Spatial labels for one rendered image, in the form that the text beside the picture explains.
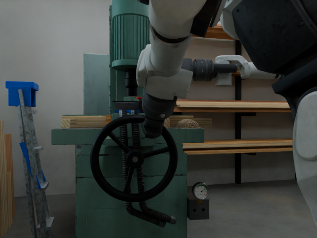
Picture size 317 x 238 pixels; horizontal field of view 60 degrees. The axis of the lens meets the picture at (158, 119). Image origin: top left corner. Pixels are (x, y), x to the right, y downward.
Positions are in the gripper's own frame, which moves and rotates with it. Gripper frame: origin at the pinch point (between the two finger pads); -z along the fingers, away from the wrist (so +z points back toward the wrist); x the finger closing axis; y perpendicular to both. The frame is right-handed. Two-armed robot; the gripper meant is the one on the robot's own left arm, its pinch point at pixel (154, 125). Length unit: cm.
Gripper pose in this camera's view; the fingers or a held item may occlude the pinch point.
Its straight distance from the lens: 83.9
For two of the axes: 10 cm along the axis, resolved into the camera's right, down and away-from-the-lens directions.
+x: 2.3, -8.3, 5.0
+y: -9.7, -2.6, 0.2
